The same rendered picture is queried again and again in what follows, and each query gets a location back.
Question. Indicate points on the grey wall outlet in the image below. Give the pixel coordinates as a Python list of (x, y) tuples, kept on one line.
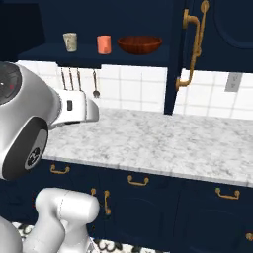
[(233, 82)]

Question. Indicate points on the navy base cabinet door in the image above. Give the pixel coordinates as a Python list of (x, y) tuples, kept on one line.
[(141, 220), (19, 201), (214, 230)]

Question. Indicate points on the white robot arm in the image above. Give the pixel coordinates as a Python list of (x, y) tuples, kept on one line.
[(23, 108)]

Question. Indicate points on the beige speckled glass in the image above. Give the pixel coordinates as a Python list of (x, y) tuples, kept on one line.
[(70, 42)]

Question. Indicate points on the brown wooden bowl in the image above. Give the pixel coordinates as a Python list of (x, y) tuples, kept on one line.
[(139, 45)]

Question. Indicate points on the dark open cabinet door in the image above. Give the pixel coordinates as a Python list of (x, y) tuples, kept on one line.
[(19, 26)]

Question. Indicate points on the salmon orange glass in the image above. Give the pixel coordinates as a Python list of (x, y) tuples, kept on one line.
[(104, 45)]

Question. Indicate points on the navy open cabinet door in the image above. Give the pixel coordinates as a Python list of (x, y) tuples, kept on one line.
[(173, 49)]

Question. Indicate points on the navy open wall cabinet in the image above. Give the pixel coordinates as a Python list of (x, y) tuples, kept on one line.
[(99, 19)]

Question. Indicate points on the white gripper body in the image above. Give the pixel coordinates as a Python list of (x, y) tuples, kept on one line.
[(93, 111)]

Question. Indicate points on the navy drawer front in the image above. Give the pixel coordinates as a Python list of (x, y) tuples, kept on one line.
[(204, 197), (79, 173), (158, 184)]

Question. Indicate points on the navy closed wall cabinet door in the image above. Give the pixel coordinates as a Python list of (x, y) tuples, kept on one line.
[(227, 33)]

